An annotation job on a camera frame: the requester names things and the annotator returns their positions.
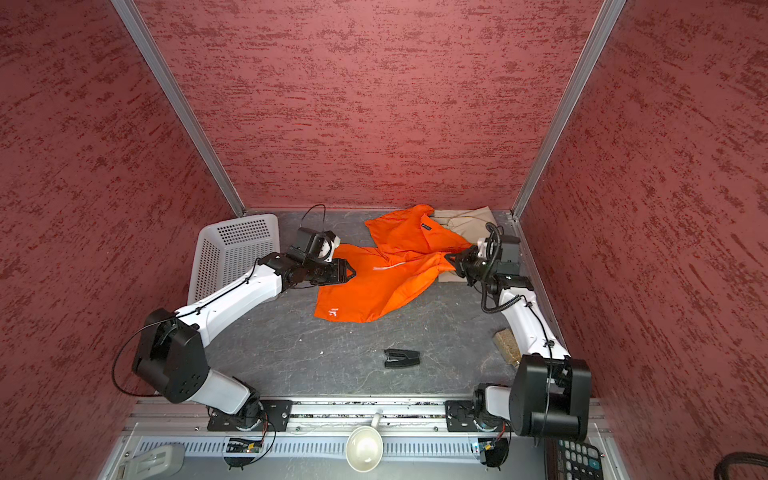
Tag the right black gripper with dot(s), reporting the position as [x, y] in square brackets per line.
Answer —
[461, 261]

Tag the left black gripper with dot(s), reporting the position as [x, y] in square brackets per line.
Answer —
[338, 275]

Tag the beige drawstring shorts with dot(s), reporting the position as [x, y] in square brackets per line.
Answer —
[469, 224]

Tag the orange shorts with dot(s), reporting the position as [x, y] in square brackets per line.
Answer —
[409, 254]

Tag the white plastic laundry basket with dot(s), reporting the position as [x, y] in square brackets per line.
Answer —
[227, 250]

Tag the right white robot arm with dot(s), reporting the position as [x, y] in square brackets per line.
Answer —
[550, 394]

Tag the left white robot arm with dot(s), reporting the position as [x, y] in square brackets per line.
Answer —
[171, 351]

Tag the brown jar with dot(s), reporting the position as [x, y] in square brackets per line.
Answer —
[506, 344]

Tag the black clip on table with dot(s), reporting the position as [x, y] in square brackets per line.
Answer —
[401, 358]

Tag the black calculator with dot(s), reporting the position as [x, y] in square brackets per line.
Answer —
[571, 460]

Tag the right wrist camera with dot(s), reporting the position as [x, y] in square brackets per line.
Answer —
[506, 248]

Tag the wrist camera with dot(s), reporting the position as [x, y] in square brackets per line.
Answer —
[506, 248]
[315, 246]

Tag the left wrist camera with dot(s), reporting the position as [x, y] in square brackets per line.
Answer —
[315, 246]

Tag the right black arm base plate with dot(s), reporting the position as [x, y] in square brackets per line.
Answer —
[464, 416]

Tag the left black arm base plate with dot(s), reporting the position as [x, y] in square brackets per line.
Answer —
[254, 416]

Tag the grey device on rail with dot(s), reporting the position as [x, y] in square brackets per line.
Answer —
[159, 463]

